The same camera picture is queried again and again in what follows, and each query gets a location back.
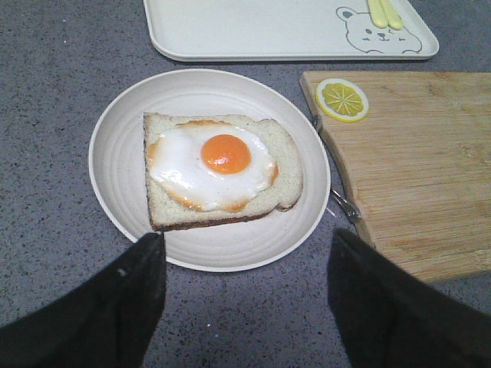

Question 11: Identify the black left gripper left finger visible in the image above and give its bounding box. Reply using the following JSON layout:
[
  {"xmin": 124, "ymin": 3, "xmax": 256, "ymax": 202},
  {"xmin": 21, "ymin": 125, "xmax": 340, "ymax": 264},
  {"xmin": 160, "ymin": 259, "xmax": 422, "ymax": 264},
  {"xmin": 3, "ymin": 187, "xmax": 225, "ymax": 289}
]
[{"xmin": 1, "ymin": 233, "xmax": 166, "ymax": 367}]

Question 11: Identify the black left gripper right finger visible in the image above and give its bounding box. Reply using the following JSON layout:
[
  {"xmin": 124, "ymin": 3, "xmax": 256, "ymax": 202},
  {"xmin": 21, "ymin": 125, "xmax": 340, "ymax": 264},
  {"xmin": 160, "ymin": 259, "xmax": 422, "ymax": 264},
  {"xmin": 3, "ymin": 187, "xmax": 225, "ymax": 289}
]
[{"xmin": 328, "ymin": 229, "xmax": 490, "ymax": 367}]

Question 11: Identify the white round plate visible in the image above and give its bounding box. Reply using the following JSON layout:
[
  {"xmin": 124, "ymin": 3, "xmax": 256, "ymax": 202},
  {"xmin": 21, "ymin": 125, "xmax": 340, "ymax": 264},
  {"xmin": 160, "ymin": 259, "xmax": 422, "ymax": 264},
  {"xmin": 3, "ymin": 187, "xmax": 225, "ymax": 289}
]
[{"xmin": 88, "ymin": 69, "xmax": 331, "ymax": 272}]

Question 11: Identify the bottom bread slice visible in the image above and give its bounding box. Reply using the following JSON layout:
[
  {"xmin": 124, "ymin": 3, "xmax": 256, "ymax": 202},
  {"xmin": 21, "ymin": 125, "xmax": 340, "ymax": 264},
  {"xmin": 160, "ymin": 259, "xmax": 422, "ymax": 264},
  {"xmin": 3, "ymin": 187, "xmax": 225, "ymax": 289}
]
[{"xmin": 143, "ymin": 113, "xmax": 303, "ymax": 231}]

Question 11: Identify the white bear tray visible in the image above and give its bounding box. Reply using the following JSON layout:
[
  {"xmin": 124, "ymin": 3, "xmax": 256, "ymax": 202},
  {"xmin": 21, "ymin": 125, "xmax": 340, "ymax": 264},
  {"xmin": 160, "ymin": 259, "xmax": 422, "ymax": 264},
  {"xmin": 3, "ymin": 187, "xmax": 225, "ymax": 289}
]
[{"xmin": 143, "ymin": 1, "xmax": 440, "ymax": 62}]

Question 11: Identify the wooden cutting board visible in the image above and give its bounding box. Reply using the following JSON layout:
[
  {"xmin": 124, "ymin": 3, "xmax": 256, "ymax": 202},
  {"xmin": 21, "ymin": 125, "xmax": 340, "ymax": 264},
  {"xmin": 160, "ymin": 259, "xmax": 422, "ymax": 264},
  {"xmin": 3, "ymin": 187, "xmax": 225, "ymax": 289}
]
[{"xmin": 300, "ymin": 71, "xmax": 490, "ymax": 281}]

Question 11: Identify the fried egg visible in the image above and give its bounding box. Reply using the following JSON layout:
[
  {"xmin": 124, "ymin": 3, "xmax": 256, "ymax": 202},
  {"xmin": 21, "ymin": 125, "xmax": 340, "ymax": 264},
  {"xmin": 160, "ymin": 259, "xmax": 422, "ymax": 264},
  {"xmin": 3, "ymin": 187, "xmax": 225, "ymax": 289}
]
[{"xmin": 146, "ymin": 120, "xmax": 279, "ymax": 212}]

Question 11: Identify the lemon slice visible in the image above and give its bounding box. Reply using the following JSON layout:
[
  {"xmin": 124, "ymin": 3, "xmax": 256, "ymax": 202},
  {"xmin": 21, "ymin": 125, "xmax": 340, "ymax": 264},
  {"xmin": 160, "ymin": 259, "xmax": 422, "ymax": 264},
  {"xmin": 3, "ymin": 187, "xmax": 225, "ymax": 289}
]
[{"xmin": 315, "ymin": 78, "xmax": 370, "ymax": 123}]

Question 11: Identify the yellow-green plastic knife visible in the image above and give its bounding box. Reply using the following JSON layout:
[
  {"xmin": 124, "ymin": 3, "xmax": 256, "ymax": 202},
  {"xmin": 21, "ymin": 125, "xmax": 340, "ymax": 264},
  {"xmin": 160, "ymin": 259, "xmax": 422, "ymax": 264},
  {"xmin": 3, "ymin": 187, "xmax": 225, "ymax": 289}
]
[{"xmin": 381, "ymin": 0, "xmax": 404, "ymax": 30}]

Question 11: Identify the yellow-green plastic fork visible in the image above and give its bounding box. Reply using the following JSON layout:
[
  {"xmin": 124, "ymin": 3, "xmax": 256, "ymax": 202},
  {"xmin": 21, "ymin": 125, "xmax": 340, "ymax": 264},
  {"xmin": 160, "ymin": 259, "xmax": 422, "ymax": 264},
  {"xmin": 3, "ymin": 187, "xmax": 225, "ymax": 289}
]
[{"xmin": 367, "ymin": 0, "xmax": 388, "ymax": 28}]

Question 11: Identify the metal cutting board handle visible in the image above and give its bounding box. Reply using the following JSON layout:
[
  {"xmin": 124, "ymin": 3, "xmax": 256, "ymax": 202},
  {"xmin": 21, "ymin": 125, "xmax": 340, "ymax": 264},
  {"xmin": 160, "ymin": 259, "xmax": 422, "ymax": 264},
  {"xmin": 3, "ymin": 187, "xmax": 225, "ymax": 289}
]
[{"xmin": 311, "ymin": 115, "xmax": 362, "ymax": 224}]

